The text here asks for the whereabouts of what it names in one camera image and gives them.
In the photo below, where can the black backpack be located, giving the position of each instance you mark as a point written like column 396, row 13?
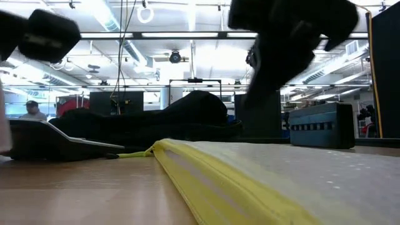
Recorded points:
column 193, row 109

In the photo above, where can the black monitor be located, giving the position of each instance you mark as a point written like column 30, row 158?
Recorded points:
column 103, row 103

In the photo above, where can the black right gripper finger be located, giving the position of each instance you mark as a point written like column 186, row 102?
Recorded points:
column 278, row 68

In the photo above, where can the large black background panel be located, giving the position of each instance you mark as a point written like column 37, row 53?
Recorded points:
column 265, row 122

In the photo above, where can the black background robot arms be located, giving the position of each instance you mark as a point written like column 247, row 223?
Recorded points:
column 364, row 114

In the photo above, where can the black curtain partition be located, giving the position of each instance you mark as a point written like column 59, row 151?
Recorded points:
column 389, row 78

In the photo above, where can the black overhead frame beam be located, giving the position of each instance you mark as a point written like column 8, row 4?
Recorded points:
column 179, row 35

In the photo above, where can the red storage bins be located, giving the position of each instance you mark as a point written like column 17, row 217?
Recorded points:
column 70, row 104

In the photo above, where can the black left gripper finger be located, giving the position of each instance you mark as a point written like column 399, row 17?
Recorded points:
column 50, row 36

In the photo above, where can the round black ceiling spotlight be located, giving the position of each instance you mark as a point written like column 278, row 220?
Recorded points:
column 175, row 57

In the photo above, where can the white pillar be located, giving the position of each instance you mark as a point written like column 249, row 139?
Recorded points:
column 165, row 97

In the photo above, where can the black weekly pill organizer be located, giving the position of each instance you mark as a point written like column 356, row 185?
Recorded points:
column 322, row 137

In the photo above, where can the person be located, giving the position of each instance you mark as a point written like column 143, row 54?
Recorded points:
column 32, row 109

